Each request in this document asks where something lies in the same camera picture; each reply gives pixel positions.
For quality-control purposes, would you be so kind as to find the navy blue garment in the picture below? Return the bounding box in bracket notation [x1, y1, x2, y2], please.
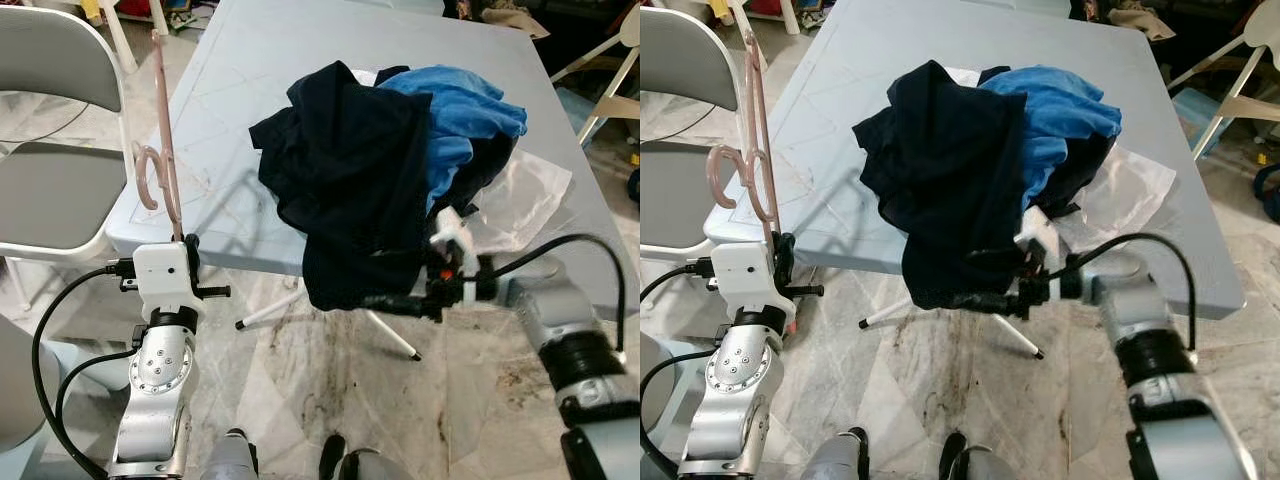
[248, 60, 521, 313]
[852, 60, 1116, 313]

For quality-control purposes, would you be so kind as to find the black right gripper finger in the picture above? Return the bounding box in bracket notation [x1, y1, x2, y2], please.
[360, 292, 433, 321]
[948, 292, 1021, 319]

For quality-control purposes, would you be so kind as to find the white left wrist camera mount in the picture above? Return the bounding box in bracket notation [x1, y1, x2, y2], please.
[131, 240, 202, 313]
[712, 242, 786, 313]

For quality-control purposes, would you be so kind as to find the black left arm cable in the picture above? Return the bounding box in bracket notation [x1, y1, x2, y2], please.
[30, 258, 138, 480]
[640, 258, 716, 480]

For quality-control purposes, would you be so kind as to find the beige cloth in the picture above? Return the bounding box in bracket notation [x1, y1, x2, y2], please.
[480, 5, 551, 41]
[1105, 5, 1178, 43]

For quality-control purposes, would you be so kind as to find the clear plastic bag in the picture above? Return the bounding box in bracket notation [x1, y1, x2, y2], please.
[1070, 145, 1181, 249]
[455, 150, 574, 257]

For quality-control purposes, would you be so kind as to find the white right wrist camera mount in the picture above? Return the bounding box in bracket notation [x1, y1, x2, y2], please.
[1015, 205, 1071, 306]
[428, 204, 484, 306]

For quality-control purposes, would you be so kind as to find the white wooden chair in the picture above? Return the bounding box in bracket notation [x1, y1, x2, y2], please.
[1165, 0, 1280, 161]
[548, 0, 641, 149]

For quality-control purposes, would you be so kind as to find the light blue plastic table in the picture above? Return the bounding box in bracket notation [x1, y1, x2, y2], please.
[105, 0, 629, 323]
[703, 0, 1248, 323]

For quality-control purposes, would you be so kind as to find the pale pink plastic hanger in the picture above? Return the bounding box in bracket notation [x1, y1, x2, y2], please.
[705, 28, 781, 246]
[132, 28, 189, 243]

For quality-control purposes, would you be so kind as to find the light blue box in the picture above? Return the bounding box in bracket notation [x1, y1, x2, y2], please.
[555, 88, 601, 139]
[1172, 88, 1218, 133]

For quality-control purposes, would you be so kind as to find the bright blue garment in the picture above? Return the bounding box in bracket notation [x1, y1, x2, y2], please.
[978, 65, 1124, 213]
[378, 65, 529, 216]

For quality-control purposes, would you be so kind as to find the grey robot left leg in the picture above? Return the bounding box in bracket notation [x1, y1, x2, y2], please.
[200, 428, 263, 480]
[800, 428, 873, 480]

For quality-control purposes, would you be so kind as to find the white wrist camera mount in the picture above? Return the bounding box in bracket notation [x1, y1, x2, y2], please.
[712, 242, 786, 313]
[1015, 205, 1071, 306]
[131, 240, 202, 313]
[428, 204, 484, 306]

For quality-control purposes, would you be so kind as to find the white metal tube frame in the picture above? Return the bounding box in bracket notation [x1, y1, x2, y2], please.
[235, 288, 423, 363]
[858, 288, 1047, 363]

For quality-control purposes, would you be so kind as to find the grey folding chair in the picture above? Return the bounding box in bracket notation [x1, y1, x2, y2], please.
[0, 5, 138, 313]
[640, 5, 749, 276]

